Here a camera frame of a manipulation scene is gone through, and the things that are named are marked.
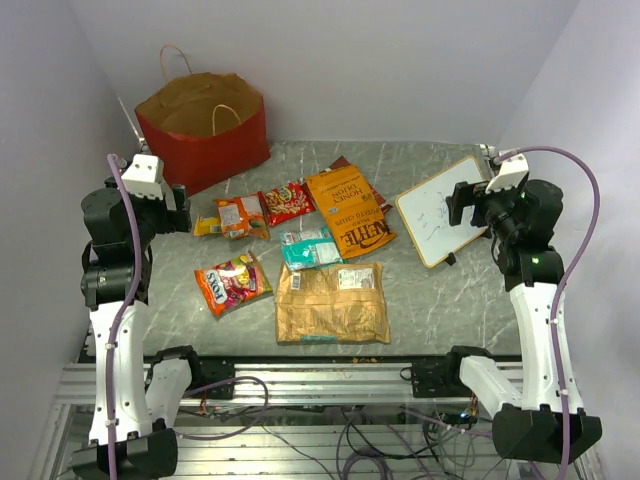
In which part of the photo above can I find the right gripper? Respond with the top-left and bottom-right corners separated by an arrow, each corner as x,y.
446,178 -> 526,241

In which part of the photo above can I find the orange Kettle chips bag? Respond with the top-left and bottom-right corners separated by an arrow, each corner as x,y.
305,165 -> 396,259

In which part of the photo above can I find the dark red Doritos bag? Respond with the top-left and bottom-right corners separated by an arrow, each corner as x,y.
324,156 -> 392,214

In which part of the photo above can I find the gold chips bag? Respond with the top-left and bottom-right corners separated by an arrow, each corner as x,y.
275,263 -> 391,344

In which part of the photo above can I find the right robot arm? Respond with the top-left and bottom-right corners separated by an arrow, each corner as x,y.
440,179 -> 602,465

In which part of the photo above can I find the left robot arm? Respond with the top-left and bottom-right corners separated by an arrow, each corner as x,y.
72,180 -> 204,479

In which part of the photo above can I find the orange snack bag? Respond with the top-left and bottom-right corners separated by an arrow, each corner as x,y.
214,192 -> 270,241

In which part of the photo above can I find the red paper bag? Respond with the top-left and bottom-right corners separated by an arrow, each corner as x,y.
135,65 -> 270,195

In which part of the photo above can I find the orange Fox's candy bag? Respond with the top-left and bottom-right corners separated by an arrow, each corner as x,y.
194,251 -> 272,317

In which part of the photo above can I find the red nut mix snack bag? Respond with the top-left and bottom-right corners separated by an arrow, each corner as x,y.
261,182 -> 315,227

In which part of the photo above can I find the teal snack bag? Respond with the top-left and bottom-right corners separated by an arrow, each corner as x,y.
279,227 -> 344,271

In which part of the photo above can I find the small yellow snack packet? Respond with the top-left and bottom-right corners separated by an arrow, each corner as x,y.
194,216 -> 222,237

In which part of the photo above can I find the small whiteboard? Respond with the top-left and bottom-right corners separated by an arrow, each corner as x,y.
395,156 -> 487,268

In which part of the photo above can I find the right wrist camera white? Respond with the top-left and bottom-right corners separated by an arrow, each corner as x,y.
485,150 -> 529,194

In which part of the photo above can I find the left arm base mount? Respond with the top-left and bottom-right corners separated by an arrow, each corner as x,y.
195,359 -> 236,400

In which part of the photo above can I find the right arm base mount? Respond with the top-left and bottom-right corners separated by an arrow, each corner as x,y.
399,362 -> 460,399

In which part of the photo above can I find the aluminium frame rail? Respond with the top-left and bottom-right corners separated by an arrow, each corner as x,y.
53,360 -> 581,407

